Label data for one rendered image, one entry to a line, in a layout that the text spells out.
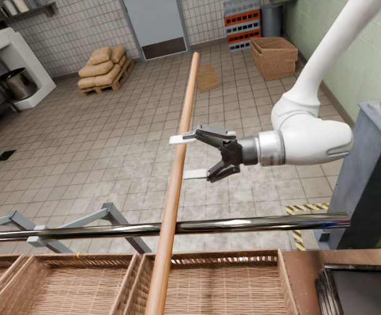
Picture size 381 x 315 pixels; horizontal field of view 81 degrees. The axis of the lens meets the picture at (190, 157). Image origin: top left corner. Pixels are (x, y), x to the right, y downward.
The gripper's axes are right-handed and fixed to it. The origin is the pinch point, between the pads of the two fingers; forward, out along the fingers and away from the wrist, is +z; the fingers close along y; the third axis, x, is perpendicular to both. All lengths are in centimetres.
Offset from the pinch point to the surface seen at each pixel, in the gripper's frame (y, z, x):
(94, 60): 66, 224, 357
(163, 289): -1.2, -0.8, -32.6
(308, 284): 61, -36, -13
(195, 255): 49.1, 6.6, -6.5
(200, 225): 1.6, -6.1, -19.5
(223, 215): 119, 3, 54
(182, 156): -1.2, -0.6, -0.2
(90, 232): 1.6, 20.8, -19.8
